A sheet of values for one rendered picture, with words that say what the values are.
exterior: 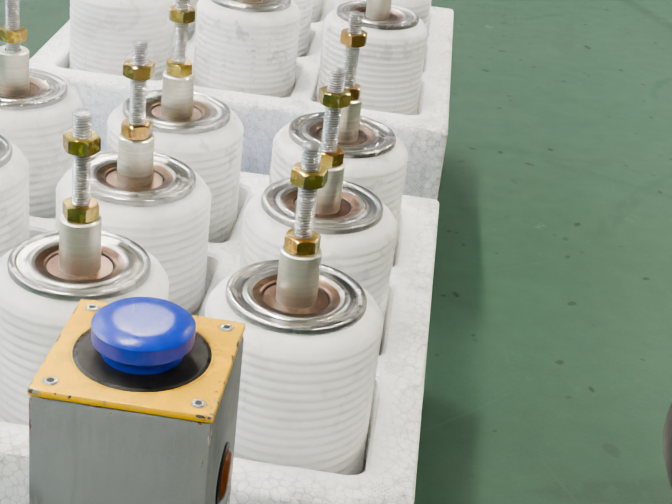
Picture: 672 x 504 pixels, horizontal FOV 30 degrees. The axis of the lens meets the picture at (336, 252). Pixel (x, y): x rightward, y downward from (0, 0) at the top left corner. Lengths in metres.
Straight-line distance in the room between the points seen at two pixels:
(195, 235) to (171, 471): 0.32
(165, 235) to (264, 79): 0.42
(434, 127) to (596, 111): 0.68
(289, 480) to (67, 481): 0.19
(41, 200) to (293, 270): 0.31
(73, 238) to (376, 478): 0.20
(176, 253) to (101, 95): 0.40
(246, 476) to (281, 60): 0.57
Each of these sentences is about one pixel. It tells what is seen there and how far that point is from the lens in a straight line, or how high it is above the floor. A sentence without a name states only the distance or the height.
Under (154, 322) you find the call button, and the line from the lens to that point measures 0.49.
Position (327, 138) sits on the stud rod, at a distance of 0.75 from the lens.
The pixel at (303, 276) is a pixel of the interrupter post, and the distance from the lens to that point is 0.65.
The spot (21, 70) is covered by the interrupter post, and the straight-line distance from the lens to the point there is 0.91.
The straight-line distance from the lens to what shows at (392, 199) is 0.87.
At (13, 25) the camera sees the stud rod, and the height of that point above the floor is 0.30.
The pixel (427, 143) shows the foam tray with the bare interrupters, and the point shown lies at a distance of 1.12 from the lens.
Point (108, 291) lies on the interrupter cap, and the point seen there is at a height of 0.25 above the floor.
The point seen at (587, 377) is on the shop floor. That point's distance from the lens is 1.14.
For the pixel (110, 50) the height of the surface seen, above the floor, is 0.20.
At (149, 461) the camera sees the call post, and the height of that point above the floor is 0.29.
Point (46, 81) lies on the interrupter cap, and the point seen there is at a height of 0.25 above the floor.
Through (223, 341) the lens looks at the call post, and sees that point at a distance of 0.51.
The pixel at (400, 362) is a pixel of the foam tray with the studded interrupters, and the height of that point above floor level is 0.18.
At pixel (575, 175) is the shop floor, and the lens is 1.55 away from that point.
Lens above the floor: 0.58
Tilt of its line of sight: 27 degrees down
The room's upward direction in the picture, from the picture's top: 7 degrees clockwise
